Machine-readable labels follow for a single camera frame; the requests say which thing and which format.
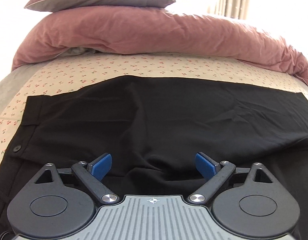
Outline pink duvet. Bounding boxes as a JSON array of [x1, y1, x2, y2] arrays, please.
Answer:
[[12, 5, 308, 86]]

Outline cherry print bed sheet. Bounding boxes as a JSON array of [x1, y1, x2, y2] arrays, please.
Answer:
[[0, 54, 308, 163]]

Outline black pants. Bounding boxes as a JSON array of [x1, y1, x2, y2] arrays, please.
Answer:
[[0, 76, 308, 239]]

